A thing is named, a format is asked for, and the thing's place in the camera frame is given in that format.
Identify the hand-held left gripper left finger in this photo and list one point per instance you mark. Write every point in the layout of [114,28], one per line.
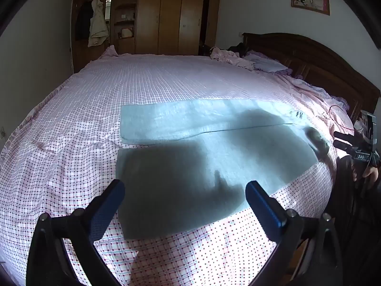
[104,211]

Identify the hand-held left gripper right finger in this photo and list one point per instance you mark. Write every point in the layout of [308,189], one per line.
[265,211]

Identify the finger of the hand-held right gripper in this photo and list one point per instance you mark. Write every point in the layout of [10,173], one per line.
[345,137]
[343,147]

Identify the light blue-grey pants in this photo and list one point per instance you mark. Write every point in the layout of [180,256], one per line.
[193,169]

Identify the person's right hand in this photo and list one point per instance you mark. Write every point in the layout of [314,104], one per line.
[370,174]

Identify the purple frilled pillow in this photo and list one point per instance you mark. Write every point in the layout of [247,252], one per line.
[339,101]

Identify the pink folded quilt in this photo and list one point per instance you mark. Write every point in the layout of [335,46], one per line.
[303,83]

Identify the person's dark clothing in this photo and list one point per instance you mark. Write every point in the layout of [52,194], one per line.
[357,214]

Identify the dark wooden headboard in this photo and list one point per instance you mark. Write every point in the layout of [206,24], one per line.
[321,59]

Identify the light purple pillow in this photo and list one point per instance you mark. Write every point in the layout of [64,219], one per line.
[268,64]

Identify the dark clothes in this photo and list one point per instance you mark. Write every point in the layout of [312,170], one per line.
[238,48]

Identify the pile of pink clothes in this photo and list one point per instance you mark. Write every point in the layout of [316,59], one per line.
[226,56]

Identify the pink checked bedspread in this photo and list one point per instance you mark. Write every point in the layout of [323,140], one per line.
[178,77]

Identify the pale hanging jacket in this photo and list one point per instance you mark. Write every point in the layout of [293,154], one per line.
[98,23]

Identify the brown wooden wardrobe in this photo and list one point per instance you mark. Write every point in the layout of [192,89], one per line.
[166,15]

